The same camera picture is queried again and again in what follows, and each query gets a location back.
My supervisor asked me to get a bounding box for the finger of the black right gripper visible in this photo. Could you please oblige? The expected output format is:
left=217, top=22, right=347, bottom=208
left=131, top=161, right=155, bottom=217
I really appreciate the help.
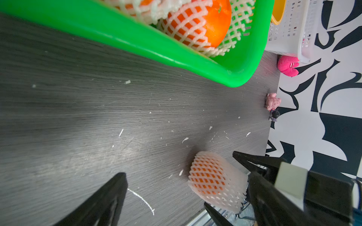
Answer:
left=204, top=202, right=233, bottom=226

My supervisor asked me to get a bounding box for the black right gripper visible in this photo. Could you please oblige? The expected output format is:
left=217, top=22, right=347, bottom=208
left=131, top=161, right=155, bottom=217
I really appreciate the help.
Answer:
left=232, top=151, right=354, bottom=226

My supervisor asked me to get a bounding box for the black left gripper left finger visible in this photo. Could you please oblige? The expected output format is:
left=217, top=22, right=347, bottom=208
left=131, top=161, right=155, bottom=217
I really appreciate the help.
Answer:
left=55, top=172, right=128, bottom=226

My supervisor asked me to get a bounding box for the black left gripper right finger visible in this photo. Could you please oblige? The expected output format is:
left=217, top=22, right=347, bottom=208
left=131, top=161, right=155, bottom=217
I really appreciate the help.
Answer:
left=248, top=172, right=322, bottom=226

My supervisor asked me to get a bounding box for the white foam net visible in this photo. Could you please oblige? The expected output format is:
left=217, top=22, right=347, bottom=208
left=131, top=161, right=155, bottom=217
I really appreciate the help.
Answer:
left=188, top=151, right=248, bottom=214

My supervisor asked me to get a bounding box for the orange being unwrapped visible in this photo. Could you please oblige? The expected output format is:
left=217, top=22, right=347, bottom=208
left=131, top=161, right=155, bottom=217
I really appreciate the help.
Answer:
left=188, top=156, right=227, bottom=198

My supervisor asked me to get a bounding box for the small black figurine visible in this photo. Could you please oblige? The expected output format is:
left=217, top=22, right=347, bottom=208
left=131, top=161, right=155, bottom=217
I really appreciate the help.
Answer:
left=269, top=109, right=281, bottom=122

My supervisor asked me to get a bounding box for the small pink pig toy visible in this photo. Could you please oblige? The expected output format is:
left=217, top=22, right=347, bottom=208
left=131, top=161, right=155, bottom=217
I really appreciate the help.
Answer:
left=265, top=93, right=281, bottom=111

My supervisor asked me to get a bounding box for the pink white plush doll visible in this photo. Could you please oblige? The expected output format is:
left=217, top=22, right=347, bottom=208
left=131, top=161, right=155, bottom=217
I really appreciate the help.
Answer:
left=277, top=56, right=299, bottom=77

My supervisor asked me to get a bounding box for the green plastic basket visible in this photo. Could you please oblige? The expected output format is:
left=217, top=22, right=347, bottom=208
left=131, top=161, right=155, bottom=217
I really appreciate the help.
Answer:
left=1, top=1, right=274, bottom=88

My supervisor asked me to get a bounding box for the white perforated plastic basket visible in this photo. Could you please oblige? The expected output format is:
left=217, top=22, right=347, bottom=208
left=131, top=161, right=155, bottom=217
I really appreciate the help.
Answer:
left=265, top=1, right=323, bottom=64

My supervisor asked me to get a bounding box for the netted orange front right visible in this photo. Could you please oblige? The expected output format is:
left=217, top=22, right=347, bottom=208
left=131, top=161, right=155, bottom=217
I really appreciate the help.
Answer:
left=156, top=0, right=255, bottom=57

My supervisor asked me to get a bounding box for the netted orange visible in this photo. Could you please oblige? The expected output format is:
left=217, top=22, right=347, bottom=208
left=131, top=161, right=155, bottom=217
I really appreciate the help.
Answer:
left=104, top=0, right=191, bottom=24
left=156, top=0, right=255, bottom=57

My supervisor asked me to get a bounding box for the yellow plastic tub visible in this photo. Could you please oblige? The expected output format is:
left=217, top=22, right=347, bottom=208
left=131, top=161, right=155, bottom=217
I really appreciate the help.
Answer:
left=271, top=0, right=287, bottom=25

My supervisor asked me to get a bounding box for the netted orange front middle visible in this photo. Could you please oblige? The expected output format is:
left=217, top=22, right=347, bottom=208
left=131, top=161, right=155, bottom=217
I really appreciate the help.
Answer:
left=104, top=0, right=191, bottom=24

